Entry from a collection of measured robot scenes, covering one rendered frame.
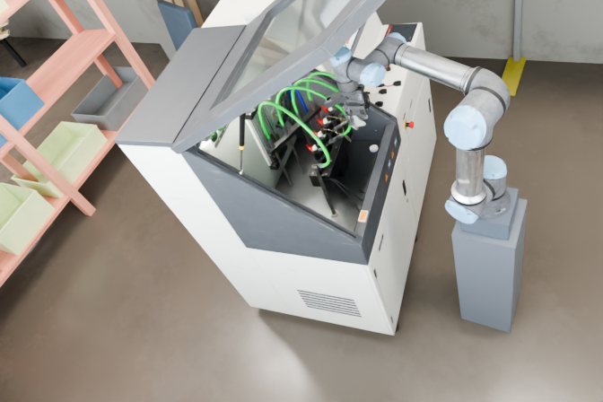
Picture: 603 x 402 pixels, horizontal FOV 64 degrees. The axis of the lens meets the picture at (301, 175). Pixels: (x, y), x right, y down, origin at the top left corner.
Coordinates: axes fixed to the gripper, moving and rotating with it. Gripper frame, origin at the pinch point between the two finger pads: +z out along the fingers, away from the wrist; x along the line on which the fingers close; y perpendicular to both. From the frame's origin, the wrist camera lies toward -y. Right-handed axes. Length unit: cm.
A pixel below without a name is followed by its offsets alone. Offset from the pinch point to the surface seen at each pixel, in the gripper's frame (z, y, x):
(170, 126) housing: -27, -58, -28
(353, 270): 50, -2, -36
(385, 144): 28.2, 3.7, 17.0
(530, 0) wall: 73, 57, 192
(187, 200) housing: 10, -67, -36
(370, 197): 28.2, 3.9, -13.2
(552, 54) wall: 117, 73, 190
